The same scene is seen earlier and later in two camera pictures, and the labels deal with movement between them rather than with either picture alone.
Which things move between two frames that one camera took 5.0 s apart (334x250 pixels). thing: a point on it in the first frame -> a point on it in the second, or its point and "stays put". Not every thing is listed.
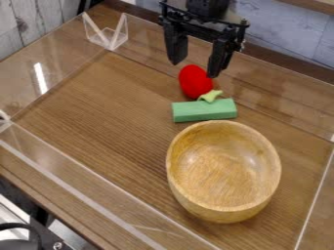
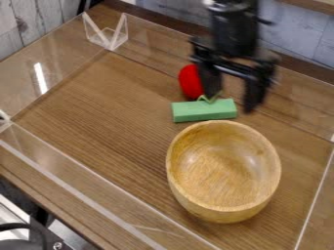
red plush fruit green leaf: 196,83 stays put
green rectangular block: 197,110 stays put
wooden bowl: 224,167 stays put
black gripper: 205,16 -> 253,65
